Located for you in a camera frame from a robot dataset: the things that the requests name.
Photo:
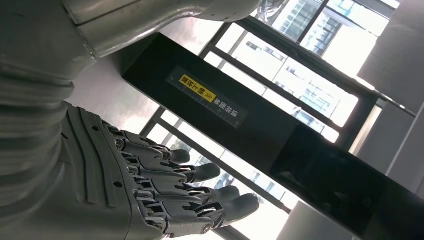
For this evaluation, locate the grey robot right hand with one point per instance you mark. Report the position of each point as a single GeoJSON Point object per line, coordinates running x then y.
{"type": "Point", "coordinates": [99, 198]}

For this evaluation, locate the black inbound scanning machine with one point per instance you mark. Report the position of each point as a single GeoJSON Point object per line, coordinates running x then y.
{"type": "Point", "coordinates": [265, 139]}

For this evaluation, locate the dark window frame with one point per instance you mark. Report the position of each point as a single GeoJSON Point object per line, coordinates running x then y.
{"type": "Point", "coordinates": [298, 56]}

